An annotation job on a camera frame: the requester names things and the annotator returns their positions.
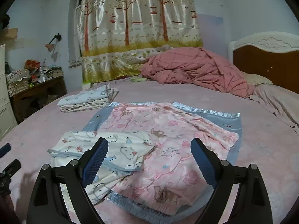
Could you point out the pink wall lamp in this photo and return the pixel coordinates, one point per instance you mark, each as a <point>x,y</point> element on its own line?
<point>50,46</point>

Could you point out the window frame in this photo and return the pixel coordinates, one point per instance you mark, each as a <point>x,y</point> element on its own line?
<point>74,50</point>

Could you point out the white cabinet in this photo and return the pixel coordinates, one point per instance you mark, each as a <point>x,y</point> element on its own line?
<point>7,117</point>

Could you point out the white wooden headboard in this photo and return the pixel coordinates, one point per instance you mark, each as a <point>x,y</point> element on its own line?
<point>271,54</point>

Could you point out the pale green comb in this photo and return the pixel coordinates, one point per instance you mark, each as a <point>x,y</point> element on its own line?
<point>138,79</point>

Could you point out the dark wooden desk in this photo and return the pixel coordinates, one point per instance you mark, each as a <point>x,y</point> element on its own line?
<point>31,100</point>

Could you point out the folded blue white cloth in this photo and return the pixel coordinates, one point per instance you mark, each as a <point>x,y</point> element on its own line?
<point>102,92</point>

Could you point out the tree print curtain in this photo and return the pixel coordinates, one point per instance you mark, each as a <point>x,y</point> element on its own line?
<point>118,36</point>

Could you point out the green white small box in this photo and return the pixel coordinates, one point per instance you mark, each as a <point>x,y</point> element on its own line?
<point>86,86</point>

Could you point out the clear plastic bottle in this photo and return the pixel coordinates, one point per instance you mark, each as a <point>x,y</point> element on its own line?
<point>42,76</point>

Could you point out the pink plaid quilt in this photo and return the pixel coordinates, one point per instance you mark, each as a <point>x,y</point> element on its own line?
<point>197,66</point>

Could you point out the red box on desk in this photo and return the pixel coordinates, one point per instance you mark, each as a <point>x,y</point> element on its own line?
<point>31,64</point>

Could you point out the white hello kitty pants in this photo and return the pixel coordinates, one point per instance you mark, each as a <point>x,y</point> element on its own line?
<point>125,154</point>

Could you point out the folded cream cloth stack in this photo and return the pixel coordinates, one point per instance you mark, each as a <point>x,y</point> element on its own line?
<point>97,104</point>

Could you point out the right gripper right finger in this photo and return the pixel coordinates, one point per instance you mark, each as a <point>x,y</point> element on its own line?
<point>252,203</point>

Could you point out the pink cartoon print pants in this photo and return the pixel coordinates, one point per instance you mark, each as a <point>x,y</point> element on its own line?
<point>170,178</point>

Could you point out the stack of papers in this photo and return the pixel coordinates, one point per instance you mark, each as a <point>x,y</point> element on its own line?
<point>17,81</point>

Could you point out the beige pillow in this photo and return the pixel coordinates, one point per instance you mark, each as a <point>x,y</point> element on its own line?
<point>255,79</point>

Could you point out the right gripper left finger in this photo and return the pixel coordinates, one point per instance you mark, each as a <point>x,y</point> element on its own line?
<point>47,204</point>

